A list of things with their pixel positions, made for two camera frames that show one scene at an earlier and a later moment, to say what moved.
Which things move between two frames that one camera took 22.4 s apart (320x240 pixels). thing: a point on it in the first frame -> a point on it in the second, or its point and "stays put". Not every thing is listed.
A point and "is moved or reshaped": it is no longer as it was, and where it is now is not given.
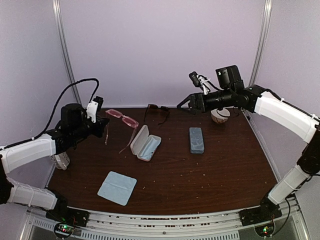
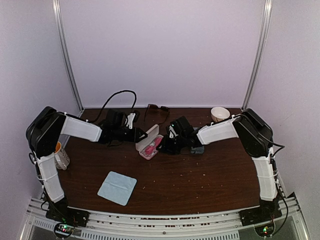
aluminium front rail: [223, 225] stays put
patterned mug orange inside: [61, 160] stays put
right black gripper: [193, 103] -> [166, 148]
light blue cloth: [117, 187] stays put
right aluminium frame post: [267, 11] stays put
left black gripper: [101, 124] -> [136, 136]
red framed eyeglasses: [126, 121] is moved or reshaped
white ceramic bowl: [220, 116] stays put
